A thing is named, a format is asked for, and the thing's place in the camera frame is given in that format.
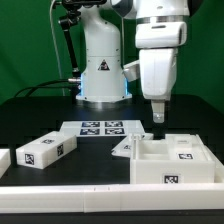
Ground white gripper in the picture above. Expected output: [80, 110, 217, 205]
[139, 48, 177, 123]

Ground white cabinet door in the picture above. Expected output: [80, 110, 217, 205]
[111, 133, 154, 158]
[165, 134, 205, 161]

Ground white cabinet body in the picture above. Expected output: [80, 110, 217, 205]
[130, 137, 215, 184]

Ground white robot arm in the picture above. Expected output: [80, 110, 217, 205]
[79, 0, 189, 123]

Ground white cabinet top block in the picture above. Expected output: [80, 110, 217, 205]
[16, 131, 77, 169]

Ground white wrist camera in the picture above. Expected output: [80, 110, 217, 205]
[123, 60, 140, 82]

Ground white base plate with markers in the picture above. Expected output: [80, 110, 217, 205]
[60, 120, 144, 137]

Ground white U-shaped obstacle frame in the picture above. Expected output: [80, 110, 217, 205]
[0, 145, 224, 214]

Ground black cables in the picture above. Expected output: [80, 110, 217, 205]
[13, 77, 82, 98]

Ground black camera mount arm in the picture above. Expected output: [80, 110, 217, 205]
[59, 0, 107, 78]

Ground white cable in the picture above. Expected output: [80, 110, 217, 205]
[49, 0, 66, 97]

